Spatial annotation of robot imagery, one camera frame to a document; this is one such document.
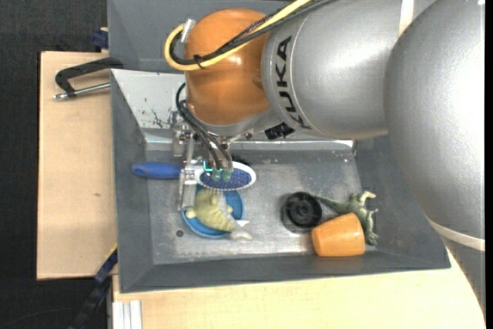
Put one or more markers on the orange cup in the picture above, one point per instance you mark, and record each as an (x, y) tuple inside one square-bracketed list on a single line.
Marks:
[(339, 237)]

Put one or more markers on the green toy dinosaur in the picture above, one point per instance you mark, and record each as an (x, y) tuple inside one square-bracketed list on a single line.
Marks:
[(360, 206)]

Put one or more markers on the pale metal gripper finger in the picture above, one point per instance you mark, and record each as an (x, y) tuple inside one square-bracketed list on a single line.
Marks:
[(186, 192)]

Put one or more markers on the pale yellow toy animal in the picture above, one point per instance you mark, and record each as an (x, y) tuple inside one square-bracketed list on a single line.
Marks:
[(212, 215)]

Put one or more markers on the pale wood flat board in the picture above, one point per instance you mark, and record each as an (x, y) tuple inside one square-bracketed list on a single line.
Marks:
[(73, 173)]

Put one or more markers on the grey metal bin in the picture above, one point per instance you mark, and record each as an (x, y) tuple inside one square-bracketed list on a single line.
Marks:
[(269, 242)]

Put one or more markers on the blue hairbrush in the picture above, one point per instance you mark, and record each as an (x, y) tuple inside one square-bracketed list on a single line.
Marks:
[(154, 170)]

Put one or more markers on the black cylinder on white bracket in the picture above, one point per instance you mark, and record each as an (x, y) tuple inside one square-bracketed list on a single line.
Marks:
[(279, 131)]

